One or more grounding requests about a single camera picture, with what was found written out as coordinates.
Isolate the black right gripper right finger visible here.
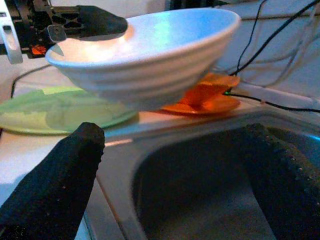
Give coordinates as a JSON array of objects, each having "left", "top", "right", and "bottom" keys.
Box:
[{"left": 239, "top": 123, "right": 320, "bottom": 240}]

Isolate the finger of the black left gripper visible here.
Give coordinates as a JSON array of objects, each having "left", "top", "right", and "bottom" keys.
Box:
[
  {"left": 46, "top": 24, "right": 68, "bottom": 57},
  {"left": 77, "top": 4, "right": 129, "bottom": 38}
]

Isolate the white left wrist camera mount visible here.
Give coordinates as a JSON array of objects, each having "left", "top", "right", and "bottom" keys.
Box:
[{"left": 0, "top": 0, "right": 24, "bottom": 65}]

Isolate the orange bowl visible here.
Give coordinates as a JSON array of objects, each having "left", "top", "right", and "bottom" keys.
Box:
[{"left": 179, "top": 72, "right": 241, "bottom": 106}]

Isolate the stainless steel sink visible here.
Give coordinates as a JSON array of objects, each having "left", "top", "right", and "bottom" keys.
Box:
[{"left": 96, "top": 109, "right": 320, "bottom": 240}]

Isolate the black power cable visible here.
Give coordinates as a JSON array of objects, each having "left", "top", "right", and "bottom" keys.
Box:
[{"left": 9, "top": 63, "right": 52, "bottom": 98}]

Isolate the long black cable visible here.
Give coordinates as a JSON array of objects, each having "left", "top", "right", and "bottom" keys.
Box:
[{"left": 223, "top": 91, "right": 320, "bottom": 113}]

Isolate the orange plate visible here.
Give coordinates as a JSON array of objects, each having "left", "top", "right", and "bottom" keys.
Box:
[{"left": 161, "top": 96, "right": 241, "bottom": 116}]

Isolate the thin black cable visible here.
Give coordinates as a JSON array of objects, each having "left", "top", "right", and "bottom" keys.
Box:
[{"left": 229, "top": 0, "right": 320, "bottom": 76}]

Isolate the light green plate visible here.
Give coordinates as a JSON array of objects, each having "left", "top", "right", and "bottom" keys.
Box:
[{"left": 0, "top": 86, "right": 140, "bottom": 136}]

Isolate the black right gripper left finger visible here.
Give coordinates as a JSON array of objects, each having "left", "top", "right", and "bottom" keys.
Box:
[{"left": 0, "top": 121, "right": 106, "bottom": 240}]

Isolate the white ribbed ceramic bowl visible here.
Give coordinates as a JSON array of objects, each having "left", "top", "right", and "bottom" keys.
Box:
[{"left": 44, "top": 7, "right": 242, "bottom": 112}]

